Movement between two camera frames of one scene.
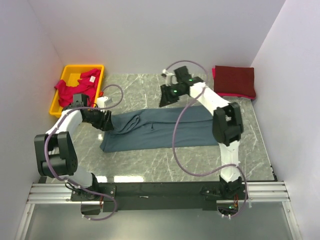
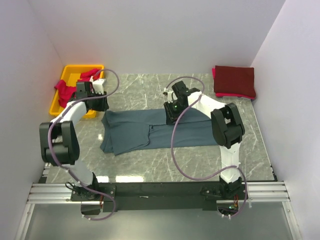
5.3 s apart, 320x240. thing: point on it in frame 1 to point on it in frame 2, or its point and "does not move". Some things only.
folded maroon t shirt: [234, 80] does not move
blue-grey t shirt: [152, 128] does not move
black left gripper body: [96, 118] to [99, 104]
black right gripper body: [171, 93] to [174, 109]
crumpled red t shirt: [87, 85] does not move
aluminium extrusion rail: [61, 193] does not move
